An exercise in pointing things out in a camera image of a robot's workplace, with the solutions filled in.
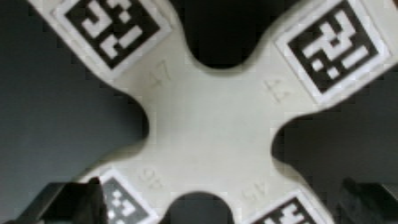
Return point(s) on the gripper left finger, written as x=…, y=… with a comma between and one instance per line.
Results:
x=67, y=204

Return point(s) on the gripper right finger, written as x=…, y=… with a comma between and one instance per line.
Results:
x=366, y=203

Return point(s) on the white cross-shaped table base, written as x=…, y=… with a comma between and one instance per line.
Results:
x=218, y=109

